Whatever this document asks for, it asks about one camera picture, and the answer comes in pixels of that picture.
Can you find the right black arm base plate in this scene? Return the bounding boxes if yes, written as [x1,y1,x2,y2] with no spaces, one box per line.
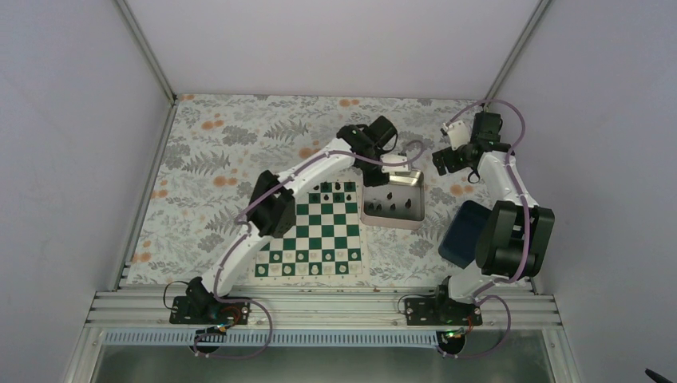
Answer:
[404,297,483,326]

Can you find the dark blue tin lid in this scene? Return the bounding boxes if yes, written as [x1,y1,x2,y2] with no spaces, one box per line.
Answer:
[437,201,491,269]

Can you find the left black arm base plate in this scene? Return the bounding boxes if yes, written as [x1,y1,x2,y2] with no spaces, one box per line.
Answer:
[168,296,251,327]

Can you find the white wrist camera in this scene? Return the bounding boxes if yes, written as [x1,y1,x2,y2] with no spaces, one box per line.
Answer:
[380,153,411,174]
[441,120,471,150]

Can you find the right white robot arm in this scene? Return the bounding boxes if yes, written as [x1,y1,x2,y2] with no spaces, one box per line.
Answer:
[432,112,555,325]

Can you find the green white chessboard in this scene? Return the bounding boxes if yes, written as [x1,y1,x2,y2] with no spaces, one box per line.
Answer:
[247,176,369,286]

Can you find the aluminium rail frame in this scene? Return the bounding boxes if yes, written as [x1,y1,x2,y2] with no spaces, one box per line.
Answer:
[85,286,563,330]

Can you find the pink metal tin tray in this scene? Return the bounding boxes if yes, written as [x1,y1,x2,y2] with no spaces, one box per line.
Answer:
[360,169,426,231]

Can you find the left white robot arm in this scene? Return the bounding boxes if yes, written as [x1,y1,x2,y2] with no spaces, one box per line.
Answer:
[185,116,397,323]

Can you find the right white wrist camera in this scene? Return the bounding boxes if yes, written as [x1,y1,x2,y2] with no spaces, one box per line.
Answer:
[441,120,471,150]

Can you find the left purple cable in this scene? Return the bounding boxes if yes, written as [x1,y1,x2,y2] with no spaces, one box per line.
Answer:
[190,138,426,361]

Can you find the floral table mat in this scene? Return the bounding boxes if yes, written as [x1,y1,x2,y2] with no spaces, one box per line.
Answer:
[126,94,493,287]

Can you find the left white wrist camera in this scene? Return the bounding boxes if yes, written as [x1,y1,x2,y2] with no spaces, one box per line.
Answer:
[380,153,411,174]

